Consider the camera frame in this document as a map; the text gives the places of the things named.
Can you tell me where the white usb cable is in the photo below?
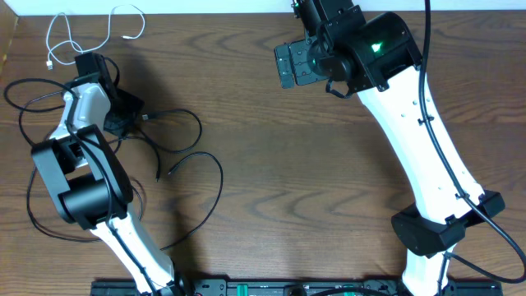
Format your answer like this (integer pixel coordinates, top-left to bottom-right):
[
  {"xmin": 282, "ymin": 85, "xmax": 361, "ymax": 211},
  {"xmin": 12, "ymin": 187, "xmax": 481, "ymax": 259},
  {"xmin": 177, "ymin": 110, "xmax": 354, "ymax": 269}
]
[{"xmin": 45, "ymin": 3, "xmax": 146, "ymax": 71}]

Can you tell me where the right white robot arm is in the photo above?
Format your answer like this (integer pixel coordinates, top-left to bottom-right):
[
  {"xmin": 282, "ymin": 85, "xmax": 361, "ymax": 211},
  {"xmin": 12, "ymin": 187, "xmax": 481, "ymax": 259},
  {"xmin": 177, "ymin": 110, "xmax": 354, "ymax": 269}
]
[{"xmin": 275, "ymin": 1, "xmax": 505, "ymax": 295}]

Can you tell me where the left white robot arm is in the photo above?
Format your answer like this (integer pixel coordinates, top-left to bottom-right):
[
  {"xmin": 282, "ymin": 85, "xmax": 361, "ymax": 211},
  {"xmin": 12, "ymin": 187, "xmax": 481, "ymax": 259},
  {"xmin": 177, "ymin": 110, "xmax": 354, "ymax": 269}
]
[{"xmin": 31, "ymin": 81, "xmax": 195, "ymax": 295}]

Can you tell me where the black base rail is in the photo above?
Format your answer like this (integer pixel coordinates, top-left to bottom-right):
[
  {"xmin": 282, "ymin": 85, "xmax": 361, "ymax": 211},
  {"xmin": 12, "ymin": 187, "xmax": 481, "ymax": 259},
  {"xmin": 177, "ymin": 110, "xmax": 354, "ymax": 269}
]
[{"xmin": 90, "ymin": 275, "xmax": 505, "ymax": 296}]

